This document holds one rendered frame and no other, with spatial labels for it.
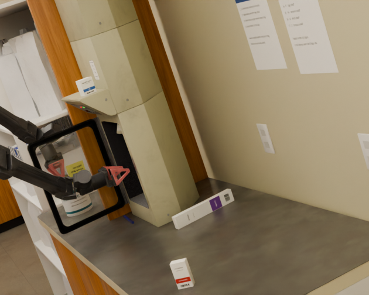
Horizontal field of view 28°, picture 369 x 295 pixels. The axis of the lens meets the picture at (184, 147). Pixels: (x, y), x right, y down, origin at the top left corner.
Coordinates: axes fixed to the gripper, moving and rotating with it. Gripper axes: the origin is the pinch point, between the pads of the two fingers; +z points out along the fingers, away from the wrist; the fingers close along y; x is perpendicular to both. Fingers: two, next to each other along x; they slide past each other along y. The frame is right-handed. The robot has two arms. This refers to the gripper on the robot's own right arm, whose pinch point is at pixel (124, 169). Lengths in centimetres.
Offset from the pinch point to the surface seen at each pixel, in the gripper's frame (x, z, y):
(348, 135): -1, 48, -92
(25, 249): 109, -29, 394
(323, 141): 2, 47, -77
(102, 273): 24, -28, -34
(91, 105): -29.9, -6.0, -14.6
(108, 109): -26.1, -0.4, -14.4
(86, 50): -48.9, 2.3, -4.3
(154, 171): 2.6, 7.9, -13.5
